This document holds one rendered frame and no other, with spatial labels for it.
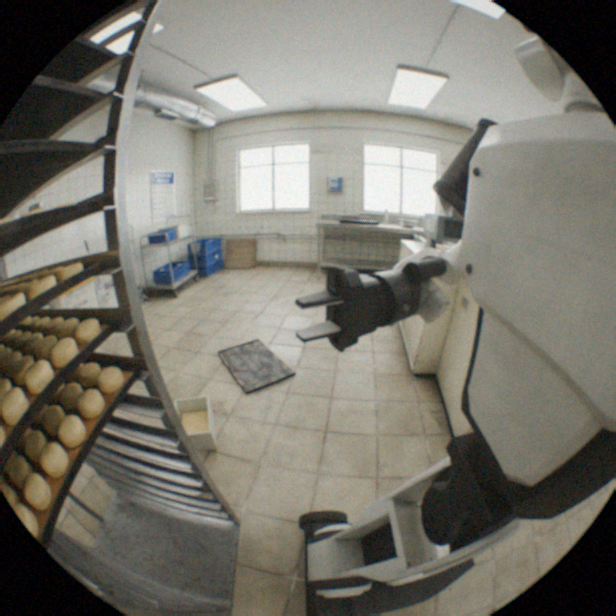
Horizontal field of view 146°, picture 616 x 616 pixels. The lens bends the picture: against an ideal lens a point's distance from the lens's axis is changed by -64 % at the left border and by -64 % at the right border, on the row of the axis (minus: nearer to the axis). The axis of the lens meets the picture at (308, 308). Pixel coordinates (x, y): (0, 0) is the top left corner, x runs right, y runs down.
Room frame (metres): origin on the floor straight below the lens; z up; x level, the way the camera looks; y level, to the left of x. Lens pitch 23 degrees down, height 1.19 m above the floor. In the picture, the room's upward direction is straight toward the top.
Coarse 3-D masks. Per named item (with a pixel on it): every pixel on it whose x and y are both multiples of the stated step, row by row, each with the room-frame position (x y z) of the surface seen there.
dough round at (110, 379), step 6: (102, 372) 0.24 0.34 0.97; (108, 372) 0.24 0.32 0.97; (114, 372) 0.24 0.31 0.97; (120, 372) 0.25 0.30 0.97; (102, 378) 0.22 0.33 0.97; (108, 378) 0.23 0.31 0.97; (114, 378) 0.23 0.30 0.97; (120, 378) 0.24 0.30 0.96; (102, 384) 0.21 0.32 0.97; (108, 384) 0.22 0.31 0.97; (114, 384) 0.22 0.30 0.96; (120, 384) 0.24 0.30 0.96; (102, 390) 0.21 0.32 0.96; (108, 390) 0.21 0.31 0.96; (114, 390) 0.22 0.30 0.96
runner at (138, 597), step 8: (56, 536) -0.11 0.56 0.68; (64, 544) -0.11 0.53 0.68; (72, 552) -0.11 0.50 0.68; (80, 560) -0.12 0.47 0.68; (88, 568) -0.12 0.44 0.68; (96, 568) -0.11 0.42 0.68; (104, 576) -0.11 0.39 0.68; (112, 584) -0.12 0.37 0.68; (120, 584) -0.11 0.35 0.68; (128, 592) -0.12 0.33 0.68; (136, 592) -0.11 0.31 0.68; (136, 600) -0.13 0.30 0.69; (144, 600) -0.12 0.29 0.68; (152, 600) -0.11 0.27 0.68; (152, 608) -0.13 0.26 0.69
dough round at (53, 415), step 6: (48, 408) 0.12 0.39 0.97; (54, 408) 0.13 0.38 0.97; (60, 408) 0.13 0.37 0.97; (48, 414) 0.11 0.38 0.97; (54, 414) 0.12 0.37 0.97; (60, 414) 0.12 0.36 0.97; (42, 420) 0.09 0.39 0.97; (48, 420) 0.10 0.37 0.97; (54, 420) 0.11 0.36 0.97; (60, 420) 0.11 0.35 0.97; (48, 426) 0.09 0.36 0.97; (54, 426) 0.10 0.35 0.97; (48, 432) 0.09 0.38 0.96; (54, 432) 0.09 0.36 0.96
